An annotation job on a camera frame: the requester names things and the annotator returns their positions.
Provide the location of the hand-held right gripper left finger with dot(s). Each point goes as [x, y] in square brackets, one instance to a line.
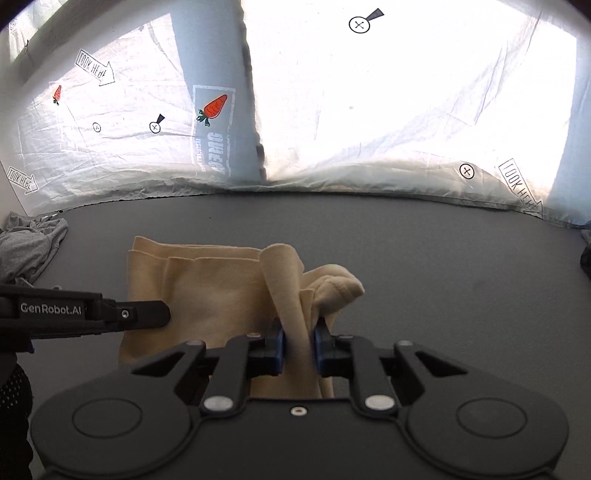
[277, 353]

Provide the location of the grey cloth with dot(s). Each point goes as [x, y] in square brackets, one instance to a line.
[27, 249]

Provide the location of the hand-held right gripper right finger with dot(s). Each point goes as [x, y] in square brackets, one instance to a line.
[320, 353]

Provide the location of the white carrot print pillow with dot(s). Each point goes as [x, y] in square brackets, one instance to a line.
[124, 106]

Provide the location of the black folded garment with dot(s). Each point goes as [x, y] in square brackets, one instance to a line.
[586, 261]

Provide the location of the beige garment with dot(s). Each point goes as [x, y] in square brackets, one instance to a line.
[198, 295]

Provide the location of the large white printed pillow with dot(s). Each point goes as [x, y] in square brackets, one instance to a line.
[415, 92]

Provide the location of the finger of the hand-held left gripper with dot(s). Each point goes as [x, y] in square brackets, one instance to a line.
[143, 314]

